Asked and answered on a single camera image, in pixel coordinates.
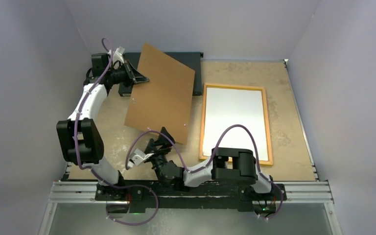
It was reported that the brown cardboard backing board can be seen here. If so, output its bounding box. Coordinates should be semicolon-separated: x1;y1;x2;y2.
124;43;195;144

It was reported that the black flat box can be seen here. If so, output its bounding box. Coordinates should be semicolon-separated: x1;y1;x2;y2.
118;51;204;97

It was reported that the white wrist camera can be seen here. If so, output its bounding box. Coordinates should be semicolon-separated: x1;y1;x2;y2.
111;47;125;64
127;148;154;169

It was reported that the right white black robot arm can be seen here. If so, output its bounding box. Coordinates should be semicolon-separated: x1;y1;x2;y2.
144;125;275;199

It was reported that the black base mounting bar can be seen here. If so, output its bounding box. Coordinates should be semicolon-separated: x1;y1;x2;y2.
95;180;287;214

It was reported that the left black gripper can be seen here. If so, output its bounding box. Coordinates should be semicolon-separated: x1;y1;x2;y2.
107;60;149;89

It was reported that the yellow wooden picture frame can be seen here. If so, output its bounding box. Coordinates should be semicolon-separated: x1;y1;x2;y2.
198;83;274;166

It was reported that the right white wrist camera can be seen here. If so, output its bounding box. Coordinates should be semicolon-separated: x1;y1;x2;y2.
127;148;154;169

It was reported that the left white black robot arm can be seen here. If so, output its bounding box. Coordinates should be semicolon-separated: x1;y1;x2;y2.
56;52;149;200

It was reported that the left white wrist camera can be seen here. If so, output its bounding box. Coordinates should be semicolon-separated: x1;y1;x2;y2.
111;47;125;64

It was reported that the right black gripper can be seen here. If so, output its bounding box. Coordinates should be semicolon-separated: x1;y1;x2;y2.
143;126;175;177

